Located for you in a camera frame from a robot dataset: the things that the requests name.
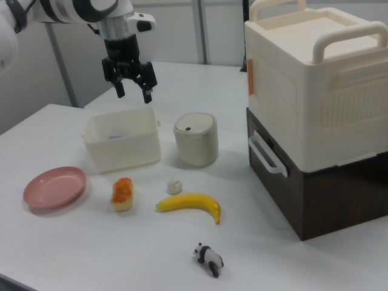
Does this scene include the pink round plate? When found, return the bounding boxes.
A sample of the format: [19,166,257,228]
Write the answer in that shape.
[22,166,88,209]

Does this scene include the yellow banana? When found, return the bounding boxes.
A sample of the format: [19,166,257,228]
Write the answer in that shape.
[155,193,222,226]

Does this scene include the white drawer handle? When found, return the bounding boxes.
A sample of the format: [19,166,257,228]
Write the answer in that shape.
[247,130,289,177]

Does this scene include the crumpled white paper ball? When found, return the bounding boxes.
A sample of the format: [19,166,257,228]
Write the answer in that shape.
[166,177,184,195]

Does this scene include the cream mini trash can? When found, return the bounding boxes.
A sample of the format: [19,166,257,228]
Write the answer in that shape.
[173,112,219,167]

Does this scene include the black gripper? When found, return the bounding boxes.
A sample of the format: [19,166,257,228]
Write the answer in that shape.
[101,35,159,104]

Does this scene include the black camera stand pole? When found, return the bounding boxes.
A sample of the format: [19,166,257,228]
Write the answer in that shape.
[240,0,248,73]

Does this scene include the white square plastic bin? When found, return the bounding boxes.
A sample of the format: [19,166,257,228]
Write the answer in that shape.
[82,105,162,174]

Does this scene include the dark brown wooden drawer box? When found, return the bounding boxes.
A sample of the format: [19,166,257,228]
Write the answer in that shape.
[246,108,388,242]

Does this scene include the panda figurine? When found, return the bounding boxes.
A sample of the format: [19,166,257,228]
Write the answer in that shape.
[192,242,224,278]

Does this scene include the bread with orange glaze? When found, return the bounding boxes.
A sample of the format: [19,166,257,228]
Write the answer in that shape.
[110,178,135,213]

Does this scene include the cream plastic cabinet box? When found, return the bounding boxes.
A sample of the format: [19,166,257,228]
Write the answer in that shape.
[244,0,388,167]

